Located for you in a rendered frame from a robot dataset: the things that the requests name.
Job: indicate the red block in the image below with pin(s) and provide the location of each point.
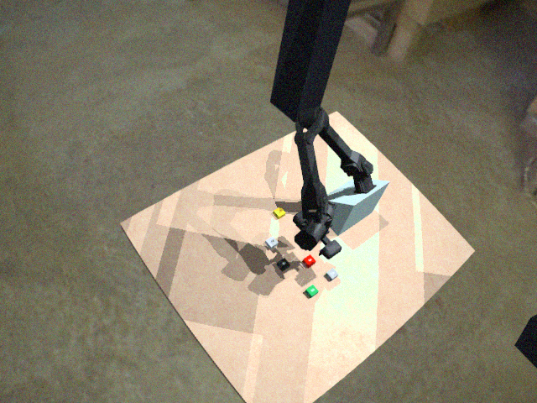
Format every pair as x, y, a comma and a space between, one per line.
308, 261

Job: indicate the yellow block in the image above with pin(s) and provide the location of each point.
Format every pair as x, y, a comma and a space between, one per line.
279, 212

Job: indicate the green block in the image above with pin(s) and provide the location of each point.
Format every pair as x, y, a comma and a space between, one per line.
311, 291

